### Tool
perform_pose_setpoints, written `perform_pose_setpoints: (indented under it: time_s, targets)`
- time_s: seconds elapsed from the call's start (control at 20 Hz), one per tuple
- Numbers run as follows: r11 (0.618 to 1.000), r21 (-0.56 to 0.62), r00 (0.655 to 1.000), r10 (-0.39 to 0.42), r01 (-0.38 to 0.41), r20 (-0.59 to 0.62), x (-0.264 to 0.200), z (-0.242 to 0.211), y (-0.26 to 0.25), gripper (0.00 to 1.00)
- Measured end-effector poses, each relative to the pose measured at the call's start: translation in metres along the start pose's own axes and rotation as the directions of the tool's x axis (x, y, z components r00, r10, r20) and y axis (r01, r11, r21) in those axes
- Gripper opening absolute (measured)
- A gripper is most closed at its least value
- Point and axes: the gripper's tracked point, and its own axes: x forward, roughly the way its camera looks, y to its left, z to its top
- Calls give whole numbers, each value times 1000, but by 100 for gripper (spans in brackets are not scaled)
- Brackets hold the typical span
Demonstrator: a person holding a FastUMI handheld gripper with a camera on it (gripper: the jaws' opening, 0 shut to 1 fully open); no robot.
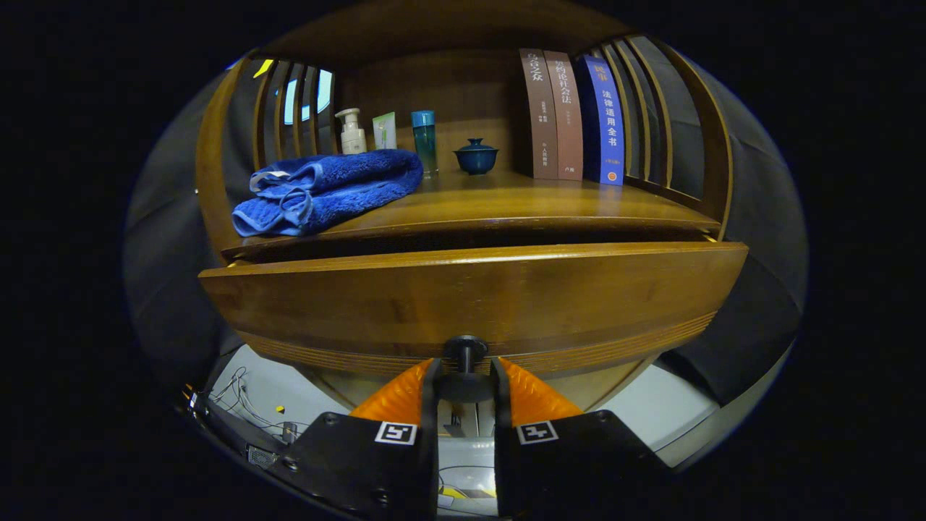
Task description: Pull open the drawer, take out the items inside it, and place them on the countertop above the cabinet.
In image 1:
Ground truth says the blue book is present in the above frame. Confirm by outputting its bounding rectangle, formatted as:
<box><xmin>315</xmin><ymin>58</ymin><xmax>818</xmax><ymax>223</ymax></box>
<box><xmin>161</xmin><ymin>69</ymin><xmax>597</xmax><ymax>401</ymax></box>
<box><xmin>575</xmin><ymin>55</ymin><xmax>625</xmax><ymax>186</ymax></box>

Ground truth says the teal glass bottle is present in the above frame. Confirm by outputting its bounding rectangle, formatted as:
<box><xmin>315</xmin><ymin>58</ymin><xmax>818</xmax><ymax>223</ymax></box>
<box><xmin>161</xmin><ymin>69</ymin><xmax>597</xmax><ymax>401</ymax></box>
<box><xmin>410</xmin><ymin>110</ymin><xmax>439</xmax><ymax>177</ymax></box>

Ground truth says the white pump bottle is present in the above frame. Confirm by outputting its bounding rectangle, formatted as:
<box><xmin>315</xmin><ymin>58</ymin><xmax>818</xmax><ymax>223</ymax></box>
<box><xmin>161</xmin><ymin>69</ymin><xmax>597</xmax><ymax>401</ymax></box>
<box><xmin>334</xmin><ymin>108</ymin><xmax>368</xmax><ymax>155</ymax></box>

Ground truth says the dark brown book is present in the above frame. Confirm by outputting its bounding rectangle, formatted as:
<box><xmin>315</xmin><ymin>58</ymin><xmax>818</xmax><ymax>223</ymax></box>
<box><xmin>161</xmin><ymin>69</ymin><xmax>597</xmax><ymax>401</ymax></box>
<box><xmin>519</xmin><ymin>48</ymin><xmax>559</xmax><ymax>180</ymax></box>

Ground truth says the reddish brown book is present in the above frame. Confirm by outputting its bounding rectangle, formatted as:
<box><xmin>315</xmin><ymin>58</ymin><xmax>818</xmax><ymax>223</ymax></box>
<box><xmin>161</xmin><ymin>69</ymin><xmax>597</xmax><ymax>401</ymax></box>
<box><xmin>544</xmin><ymin>51</ymin><xmax>584</xmax><ymax>182</ymax></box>

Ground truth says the wooden cabinet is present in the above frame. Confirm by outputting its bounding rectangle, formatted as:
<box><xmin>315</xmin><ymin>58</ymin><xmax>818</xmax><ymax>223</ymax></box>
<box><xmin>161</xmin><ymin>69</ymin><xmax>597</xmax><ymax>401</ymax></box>
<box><xmin>195</xmin><ymin>33</ymin><xmax>735</xmax><ymax>413</ymax></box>

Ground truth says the blue lidded teacup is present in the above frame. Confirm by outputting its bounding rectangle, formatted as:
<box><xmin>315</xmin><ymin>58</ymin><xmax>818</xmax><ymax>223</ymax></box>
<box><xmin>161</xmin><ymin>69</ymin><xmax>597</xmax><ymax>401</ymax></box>
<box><xmin>453</xmin><ymin>138</ymin><xmax>500</xmax><ymax>176</ymax></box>

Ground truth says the blue folded towel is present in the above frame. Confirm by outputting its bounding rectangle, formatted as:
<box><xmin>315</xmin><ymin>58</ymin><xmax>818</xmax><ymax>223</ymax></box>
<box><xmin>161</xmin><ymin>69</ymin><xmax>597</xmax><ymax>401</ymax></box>
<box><xmin>231</xmin><ymin>149</ymin><xmax>425</xmax><ymax>238</ymax></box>

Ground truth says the wooden countertop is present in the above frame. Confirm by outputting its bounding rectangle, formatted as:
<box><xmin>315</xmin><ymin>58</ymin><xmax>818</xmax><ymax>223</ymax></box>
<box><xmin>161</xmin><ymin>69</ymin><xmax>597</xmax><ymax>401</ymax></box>
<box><xmin>221</xmin><ymin>170</ymin><xmax>721</xmax><ymax>263</ymax></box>

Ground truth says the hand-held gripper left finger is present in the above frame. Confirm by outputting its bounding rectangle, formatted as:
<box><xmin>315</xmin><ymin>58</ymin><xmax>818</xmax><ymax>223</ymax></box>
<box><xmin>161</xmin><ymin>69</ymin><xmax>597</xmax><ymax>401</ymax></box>
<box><xmin>281</xmin><ymin>357</ymin><xmax>443</xmax><ymax>519</ymax></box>

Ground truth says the white and green tube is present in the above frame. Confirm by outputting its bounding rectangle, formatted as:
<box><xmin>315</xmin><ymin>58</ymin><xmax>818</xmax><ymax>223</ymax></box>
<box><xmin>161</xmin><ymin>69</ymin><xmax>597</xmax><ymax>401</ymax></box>
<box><xmin>372</xmin><ymin>111</ymin><xmax>397</xmax><ymax>151</ymax></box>

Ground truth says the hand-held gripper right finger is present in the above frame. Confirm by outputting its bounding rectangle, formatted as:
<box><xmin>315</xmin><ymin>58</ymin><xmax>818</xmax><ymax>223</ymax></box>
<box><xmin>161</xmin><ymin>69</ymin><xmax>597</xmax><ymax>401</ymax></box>
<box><xmin>492</xmin><ymin>356</ymin><xmax>677</xmax><ymax>520</ymax></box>

